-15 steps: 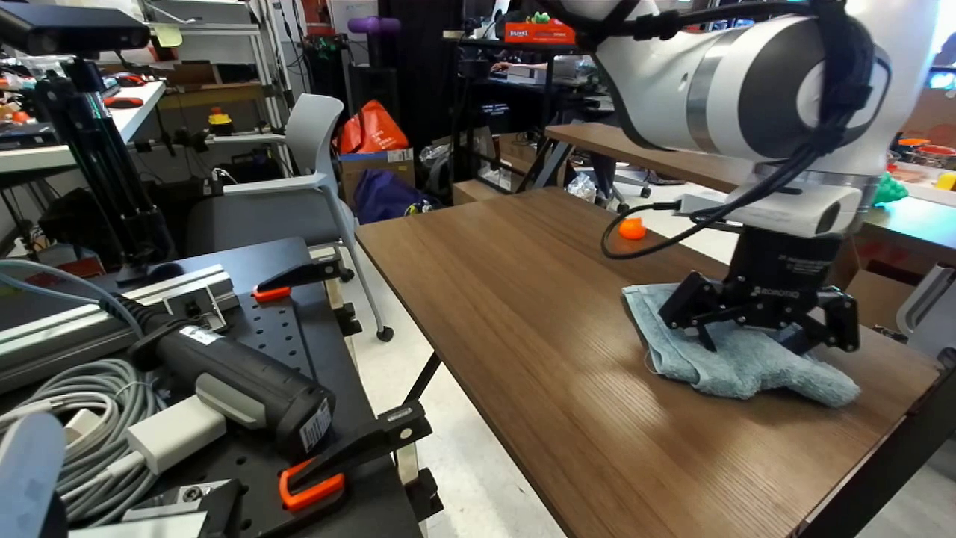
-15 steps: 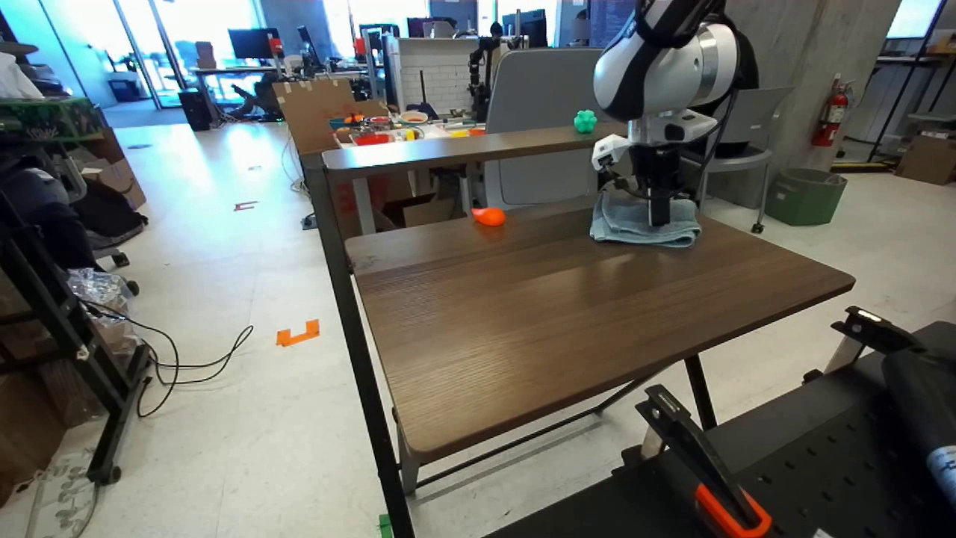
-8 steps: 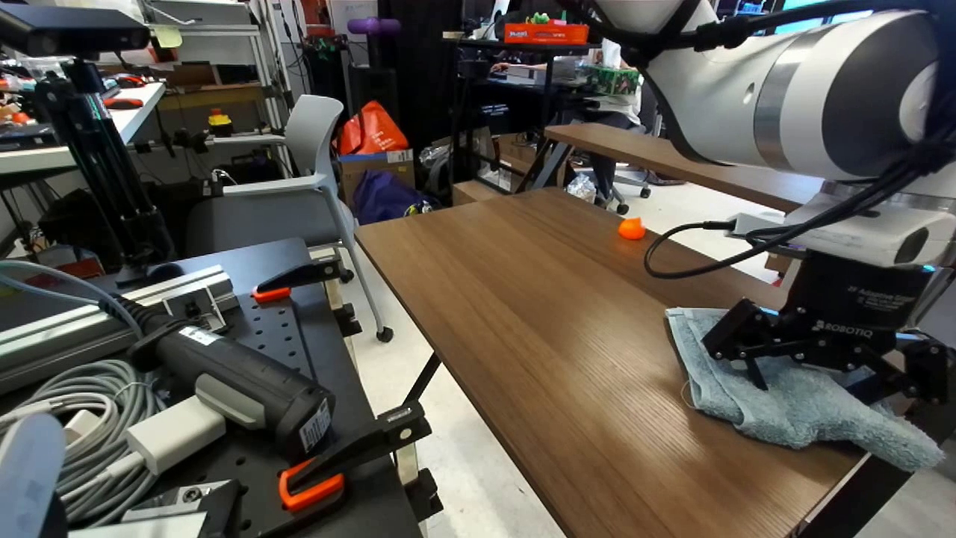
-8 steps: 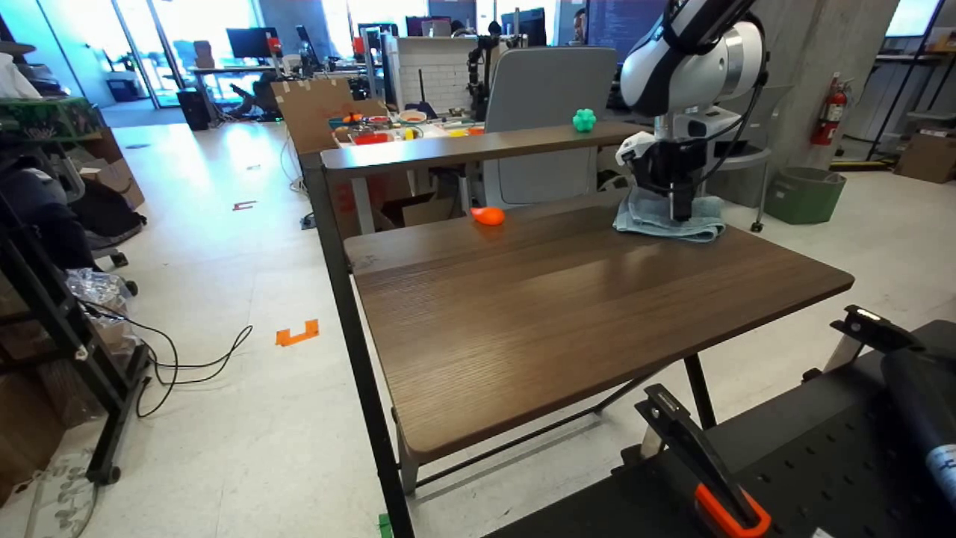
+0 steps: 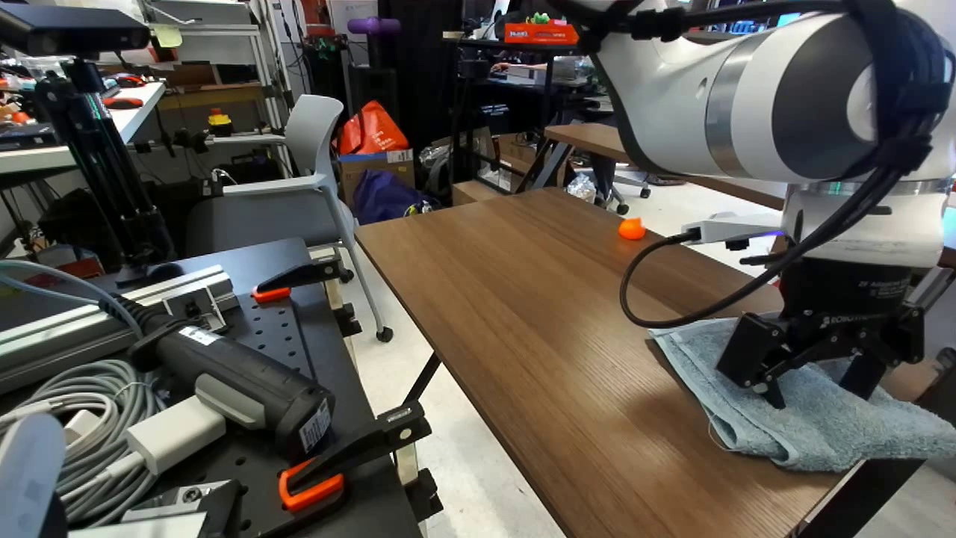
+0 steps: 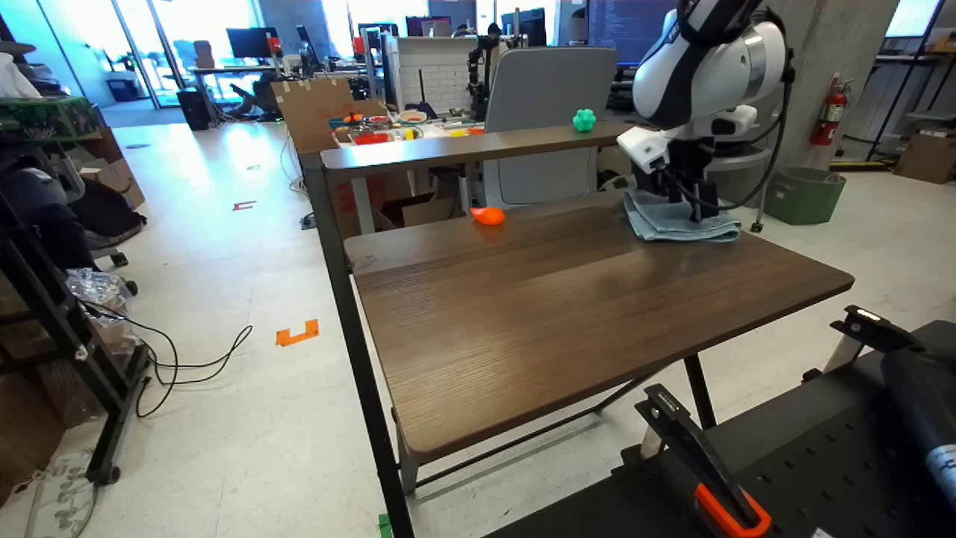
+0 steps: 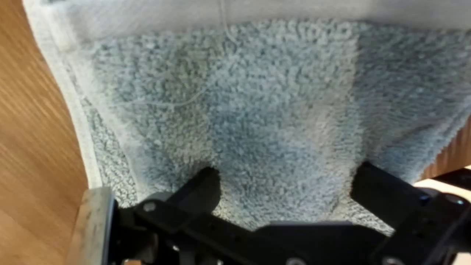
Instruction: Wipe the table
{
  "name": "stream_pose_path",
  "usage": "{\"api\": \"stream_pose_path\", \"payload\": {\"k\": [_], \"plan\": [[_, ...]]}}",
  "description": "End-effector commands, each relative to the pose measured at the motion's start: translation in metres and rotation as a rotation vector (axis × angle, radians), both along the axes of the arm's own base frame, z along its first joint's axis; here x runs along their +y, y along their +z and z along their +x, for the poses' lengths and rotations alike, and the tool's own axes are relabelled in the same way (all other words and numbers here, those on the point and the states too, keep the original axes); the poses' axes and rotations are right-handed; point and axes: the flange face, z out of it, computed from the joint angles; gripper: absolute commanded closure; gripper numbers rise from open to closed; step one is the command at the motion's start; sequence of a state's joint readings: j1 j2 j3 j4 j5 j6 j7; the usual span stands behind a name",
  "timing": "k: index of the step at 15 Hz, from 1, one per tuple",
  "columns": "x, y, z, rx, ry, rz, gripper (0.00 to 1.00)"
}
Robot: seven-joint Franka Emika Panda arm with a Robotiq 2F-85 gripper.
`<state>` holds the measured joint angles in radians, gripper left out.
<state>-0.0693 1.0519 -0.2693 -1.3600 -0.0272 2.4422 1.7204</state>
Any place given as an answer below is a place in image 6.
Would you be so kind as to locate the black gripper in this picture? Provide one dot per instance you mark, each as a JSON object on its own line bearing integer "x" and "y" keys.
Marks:
{"x": 688, "y": 164}

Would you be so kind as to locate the light blue towel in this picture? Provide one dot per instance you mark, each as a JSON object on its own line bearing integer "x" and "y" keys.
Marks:
{"x": 676, "y": 225}

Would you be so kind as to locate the grey visitor chair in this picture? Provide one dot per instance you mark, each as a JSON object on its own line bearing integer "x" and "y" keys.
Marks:
{"x": 741, "y": 170}

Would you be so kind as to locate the green plastic bin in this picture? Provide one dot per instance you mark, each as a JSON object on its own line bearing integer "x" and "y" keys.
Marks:
{"x": 806, "y": 195}

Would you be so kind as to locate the green bumpy ball toy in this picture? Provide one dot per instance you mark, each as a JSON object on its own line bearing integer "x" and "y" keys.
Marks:
{"x": 582, "y": 121}

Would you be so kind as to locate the red fire extinguisher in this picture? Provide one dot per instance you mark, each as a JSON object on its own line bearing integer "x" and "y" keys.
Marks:
{"x": 829, "y": 115}

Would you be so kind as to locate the grey partition panel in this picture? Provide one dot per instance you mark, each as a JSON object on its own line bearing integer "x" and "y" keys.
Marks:
{"x": 540, "y": 94}

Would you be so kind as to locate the small orange toy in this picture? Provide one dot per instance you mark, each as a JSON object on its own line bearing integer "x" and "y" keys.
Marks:
{"x": 487, "y": 216}

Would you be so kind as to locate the long wooden side table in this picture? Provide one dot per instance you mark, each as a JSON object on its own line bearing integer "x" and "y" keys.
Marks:
{"x": 448, "y": 149}

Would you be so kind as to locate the small cardboard box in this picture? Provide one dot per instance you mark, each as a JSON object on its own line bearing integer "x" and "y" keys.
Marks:
{"x": 927, "y": 155}

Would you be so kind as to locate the white partition panel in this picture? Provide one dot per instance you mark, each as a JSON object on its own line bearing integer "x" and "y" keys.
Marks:
{"x": 434, "y": 68}

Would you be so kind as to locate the tray of colourful toys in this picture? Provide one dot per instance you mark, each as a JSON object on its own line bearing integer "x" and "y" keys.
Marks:
{"x": 397, "y": 128}

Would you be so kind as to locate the black cylindrical device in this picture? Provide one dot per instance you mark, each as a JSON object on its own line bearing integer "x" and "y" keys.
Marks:
{"x": 920, "y": 397}

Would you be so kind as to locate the large cardboard sheet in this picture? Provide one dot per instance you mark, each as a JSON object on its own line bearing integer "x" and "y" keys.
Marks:
{"x": 318, "y": 115}

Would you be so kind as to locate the green floor tape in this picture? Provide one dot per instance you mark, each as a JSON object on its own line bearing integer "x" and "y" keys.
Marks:
{"x": 387, "y": 526}

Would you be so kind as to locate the black desk monitor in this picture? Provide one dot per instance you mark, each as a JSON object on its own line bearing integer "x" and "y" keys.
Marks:
{"x": 248, "y": 41}

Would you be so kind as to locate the dark office chair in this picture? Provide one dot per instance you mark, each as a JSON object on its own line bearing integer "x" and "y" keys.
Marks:
{"x": 100, "y": 213}

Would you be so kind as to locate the black metal rack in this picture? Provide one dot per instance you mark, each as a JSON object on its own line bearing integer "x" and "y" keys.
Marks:
{"x": 118, "y": 420}

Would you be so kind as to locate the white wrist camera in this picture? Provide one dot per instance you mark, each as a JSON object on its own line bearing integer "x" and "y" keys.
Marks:
{"x": 643, "y": 146}

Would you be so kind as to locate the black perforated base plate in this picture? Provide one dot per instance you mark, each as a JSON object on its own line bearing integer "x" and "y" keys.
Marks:
{"x": 815, "y": 457}

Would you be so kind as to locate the black table frame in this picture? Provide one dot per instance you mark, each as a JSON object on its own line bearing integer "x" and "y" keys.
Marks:
{"x": 363, "y": 397}

